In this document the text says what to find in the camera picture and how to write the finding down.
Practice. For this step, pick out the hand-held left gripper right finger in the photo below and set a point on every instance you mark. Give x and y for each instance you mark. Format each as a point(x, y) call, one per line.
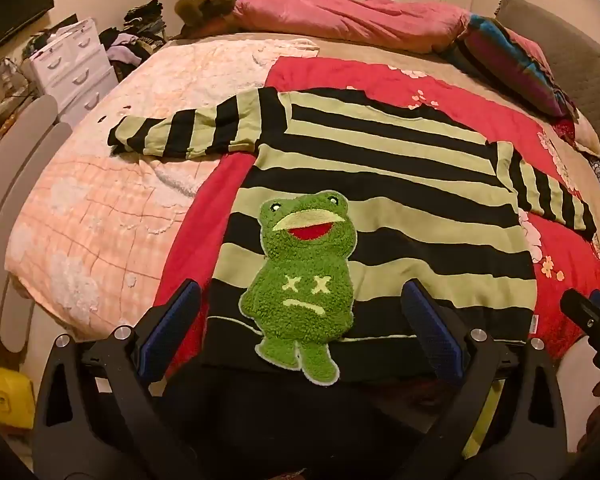
point(430, 330)

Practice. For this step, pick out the grey quilted headboard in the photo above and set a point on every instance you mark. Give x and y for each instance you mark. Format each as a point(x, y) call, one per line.
point(580, 60)

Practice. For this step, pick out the pink checked fleece quilt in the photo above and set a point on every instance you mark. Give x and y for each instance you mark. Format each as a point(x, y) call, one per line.
point(105, 210)

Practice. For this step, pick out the pile of dark clothes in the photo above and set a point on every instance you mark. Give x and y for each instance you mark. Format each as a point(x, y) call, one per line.
point(135, 35)

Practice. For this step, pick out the grey petal-shaped panels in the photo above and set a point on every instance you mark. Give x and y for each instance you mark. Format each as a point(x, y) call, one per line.
point(25, 170)

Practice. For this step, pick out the brown fur-trimmed coat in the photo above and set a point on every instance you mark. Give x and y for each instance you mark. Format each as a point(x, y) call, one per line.
point(215, 7)

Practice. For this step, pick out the white drawer cabinet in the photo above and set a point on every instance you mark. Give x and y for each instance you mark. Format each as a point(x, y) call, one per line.
point(75, 65)

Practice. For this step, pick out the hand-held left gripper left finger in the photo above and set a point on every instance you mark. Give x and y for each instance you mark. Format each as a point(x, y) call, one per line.
point(172, 317)

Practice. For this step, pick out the multicolour striped pillow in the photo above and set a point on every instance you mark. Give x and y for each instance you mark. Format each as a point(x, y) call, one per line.
point(510, 55)

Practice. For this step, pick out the cream pillow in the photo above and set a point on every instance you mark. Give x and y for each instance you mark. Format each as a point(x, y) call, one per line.
point(585, 135)

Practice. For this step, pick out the pink rolled duvet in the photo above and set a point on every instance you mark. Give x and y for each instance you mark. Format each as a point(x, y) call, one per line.
point(355, 17)

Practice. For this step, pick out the green black striped frog sweater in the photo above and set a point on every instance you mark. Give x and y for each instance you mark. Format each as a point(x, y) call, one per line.
point(380, 170)

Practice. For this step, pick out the red floral blanket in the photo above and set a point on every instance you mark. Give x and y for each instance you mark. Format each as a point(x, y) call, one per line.
point(330, 72)

